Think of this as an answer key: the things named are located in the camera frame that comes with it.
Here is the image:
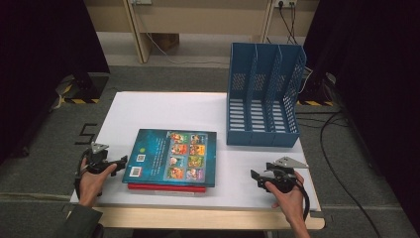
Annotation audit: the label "white floor cable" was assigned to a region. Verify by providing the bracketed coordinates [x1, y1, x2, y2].
[145, 33, 231, 65]

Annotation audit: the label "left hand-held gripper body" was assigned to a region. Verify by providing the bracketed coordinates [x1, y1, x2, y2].
[78, 142, 117, 176]

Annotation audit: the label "long black floor cable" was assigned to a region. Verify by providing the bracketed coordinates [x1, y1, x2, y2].
[318, 110, 384, 238]

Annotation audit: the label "right hand-held gripper cable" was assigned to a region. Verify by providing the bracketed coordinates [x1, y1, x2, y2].
[295, 180, 311, 222]

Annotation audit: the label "hand-held gripper cable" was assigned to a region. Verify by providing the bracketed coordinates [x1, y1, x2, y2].
[295, 180, 311, 222]
[74, 150, 91, 199]

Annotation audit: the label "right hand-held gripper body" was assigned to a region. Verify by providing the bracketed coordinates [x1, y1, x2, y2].
[261, 156, 310, 194]

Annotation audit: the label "teal picture book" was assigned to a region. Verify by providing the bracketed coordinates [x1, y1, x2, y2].
[122, 128, 218, 188]

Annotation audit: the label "blue plastic file rack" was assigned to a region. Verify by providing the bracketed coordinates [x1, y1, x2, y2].
[226, 42, 307, 149]

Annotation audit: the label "brown cardboard box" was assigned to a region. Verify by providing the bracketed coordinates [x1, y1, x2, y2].
[152, 33, 180, 53]

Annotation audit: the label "red picture book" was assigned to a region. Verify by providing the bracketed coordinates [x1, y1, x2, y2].
[127, 182, 207, 194]

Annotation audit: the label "person's right hand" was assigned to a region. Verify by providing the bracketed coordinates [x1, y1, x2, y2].
[264, 172, 306, 226]

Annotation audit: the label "white wall socket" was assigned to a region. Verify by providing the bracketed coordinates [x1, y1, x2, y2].
[273, 0, 298, 8]

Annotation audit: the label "black socket cables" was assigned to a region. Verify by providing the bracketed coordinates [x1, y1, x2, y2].
[277, 1, 299, 46]

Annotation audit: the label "beige wooden furniture frame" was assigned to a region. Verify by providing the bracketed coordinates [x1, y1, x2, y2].
[83, 0, 320, 63]

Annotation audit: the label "person's left hand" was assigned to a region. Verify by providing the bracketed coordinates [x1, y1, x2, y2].
[78, 158, 118, 207]

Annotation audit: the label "black curtain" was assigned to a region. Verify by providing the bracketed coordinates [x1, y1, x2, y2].
[303, 0, 420, 232]
[0, 0, 110, 163]

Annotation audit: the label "black stand base striped tape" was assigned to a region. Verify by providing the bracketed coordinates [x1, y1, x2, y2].
[296, 73, 336, 107]
[60, 72, 110, 105]

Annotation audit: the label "left hand-held gripper cable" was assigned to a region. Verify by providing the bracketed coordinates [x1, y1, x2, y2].
[74, 150, 91, 199]

